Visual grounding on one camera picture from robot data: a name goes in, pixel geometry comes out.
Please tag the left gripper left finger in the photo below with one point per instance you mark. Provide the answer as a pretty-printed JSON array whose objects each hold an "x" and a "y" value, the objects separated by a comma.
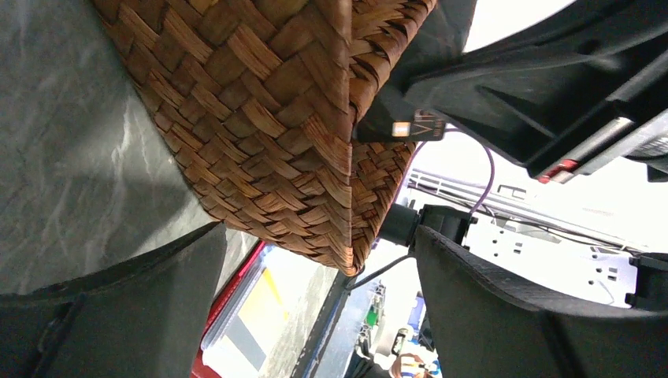
[{"x": 143, "y": 317}]

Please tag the red leather card holder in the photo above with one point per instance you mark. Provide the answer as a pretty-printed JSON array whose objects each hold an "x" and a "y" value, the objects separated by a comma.
[{"x": 244, "y": 321}]

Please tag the brown woven basket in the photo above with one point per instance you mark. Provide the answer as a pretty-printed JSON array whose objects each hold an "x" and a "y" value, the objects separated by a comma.
[{"x": 257, "y": 100}]

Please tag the black credit card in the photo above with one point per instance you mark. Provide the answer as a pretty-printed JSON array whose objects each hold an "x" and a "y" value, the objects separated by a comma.
[{"x": 391, "y": 119}]

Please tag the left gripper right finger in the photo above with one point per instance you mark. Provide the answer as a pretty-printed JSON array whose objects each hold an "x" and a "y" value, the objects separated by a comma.
[{"x": 489, "y": 322}]

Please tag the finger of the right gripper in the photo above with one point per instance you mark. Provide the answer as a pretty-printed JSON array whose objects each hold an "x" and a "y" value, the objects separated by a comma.
[
  {"x": 434, "y": 71},
  {"x": 572, "y": 121}
]

